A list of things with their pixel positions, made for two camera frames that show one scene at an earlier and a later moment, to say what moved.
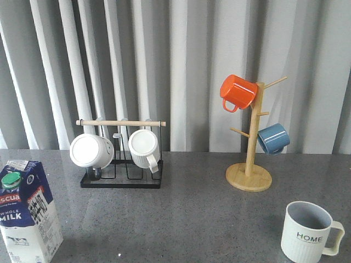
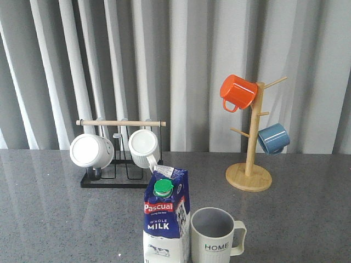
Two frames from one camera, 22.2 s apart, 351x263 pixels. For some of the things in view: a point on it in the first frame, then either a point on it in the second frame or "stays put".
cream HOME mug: x=309 y=233 -> x=215 y=235
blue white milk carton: x=29 y=228 -> x=166 y=229
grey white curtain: x=62 y=61 stays put
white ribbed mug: x=144 y=147 stays put
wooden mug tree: x=248 y=177 stays put
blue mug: x=273 y=138 stays put
